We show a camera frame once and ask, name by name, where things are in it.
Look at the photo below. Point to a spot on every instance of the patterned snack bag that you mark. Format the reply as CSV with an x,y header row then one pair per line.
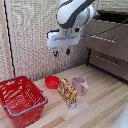
x,y
67,92

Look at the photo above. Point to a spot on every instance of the red bowl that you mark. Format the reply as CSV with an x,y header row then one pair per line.
x,y
52,82

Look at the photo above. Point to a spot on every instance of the pink mug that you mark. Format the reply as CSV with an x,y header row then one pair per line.
x,y
79,85

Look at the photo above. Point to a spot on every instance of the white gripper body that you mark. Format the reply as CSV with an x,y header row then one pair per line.
x,y
62,39

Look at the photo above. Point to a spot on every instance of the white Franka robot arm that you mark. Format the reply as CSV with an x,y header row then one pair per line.
x,y
72,13

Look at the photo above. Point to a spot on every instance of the red plastic shopping basket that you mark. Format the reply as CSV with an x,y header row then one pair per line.
x,y
20,100

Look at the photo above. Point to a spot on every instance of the brown drawer cabinet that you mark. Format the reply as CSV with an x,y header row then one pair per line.
x,y
108,43

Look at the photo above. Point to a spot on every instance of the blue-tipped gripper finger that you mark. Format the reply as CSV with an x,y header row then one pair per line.
x,y
55,53
68,51

